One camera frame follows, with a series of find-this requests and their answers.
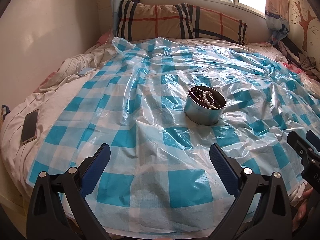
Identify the patterned curtain right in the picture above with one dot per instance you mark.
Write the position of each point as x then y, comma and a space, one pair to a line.
277, 19

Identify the plaid pillow left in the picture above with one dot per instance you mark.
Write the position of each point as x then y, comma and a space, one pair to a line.
137, 21

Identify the brown tree wall sticker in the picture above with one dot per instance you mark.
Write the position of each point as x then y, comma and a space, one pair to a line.
303, 18

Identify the smartphone on bed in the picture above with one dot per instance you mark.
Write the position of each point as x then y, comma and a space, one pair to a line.
29, 132

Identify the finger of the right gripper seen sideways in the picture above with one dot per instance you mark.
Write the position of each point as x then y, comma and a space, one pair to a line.
305, 151

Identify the white quilt bedding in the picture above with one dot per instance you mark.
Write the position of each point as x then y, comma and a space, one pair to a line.
50, 92

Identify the round metal tin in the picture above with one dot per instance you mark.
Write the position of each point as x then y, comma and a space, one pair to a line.
204, 105

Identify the plaid pillow right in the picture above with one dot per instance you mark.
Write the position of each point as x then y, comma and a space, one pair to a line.
207, 23

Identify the person's right hand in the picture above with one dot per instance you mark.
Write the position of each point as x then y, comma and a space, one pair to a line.
302, 209

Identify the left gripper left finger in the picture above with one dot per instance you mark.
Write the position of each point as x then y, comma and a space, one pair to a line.
46, 217

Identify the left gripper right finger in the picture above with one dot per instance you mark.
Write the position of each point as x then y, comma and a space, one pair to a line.
261, 208

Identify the blue white checkered plastic sheet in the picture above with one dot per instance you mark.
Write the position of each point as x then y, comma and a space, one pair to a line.
162, 129

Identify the plaid pillow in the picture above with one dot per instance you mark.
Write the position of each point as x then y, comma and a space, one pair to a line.
207, 23
137, 21

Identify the pile of dark clothes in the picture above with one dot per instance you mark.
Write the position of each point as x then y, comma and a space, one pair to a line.
296, 57

